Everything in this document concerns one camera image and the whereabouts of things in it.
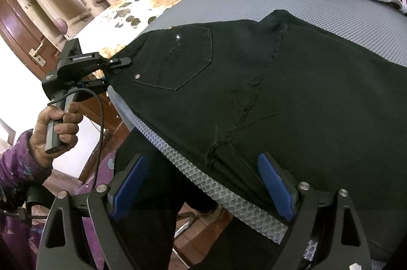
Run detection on black denim pants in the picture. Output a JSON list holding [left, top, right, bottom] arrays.
[[106, 10, 406, 213]]

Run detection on person's left hand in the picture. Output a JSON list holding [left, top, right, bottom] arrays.
[[29, 101, 84, 169]]

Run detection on brown wooden door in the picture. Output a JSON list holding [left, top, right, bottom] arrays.
[[0, 0, 131, 181]]

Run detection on floral white orange pillow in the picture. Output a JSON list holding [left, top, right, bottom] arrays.
[[77, 0, 182, 59]]

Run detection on black trousers on legs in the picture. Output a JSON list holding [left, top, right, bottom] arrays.
[[114, 129, 279, 269]]

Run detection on purple printed shirt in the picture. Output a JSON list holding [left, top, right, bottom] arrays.
[[1, 130, 115, 269]]

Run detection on grey mesh mattress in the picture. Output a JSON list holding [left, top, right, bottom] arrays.
[[106, 0, 407, 270]]

